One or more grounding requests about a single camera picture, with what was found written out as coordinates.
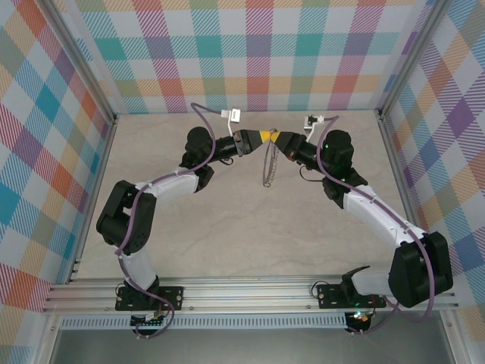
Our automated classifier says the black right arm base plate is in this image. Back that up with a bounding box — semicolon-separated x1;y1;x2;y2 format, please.
316;283;387;310

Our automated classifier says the thin black right gripper wire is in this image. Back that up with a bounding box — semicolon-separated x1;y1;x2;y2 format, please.
298;165;324;184

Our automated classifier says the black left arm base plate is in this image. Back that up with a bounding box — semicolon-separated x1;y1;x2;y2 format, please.
115;284;186;312

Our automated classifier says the small circuit board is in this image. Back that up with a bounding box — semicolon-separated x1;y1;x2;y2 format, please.
130;312;167;328
348;309;373;324

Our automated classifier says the aluminium side rail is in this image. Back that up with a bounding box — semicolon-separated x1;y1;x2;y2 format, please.
66;115;119;285
377;109;435;280

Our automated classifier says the white slotted cable duct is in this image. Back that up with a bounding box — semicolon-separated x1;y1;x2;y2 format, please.
60;312;349;331

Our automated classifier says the aluminium corner post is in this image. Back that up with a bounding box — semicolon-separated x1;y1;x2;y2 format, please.
377;0;452;121
44;0;118;124

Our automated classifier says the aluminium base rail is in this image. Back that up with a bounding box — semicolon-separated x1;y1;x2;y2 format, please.
41;273;460;314

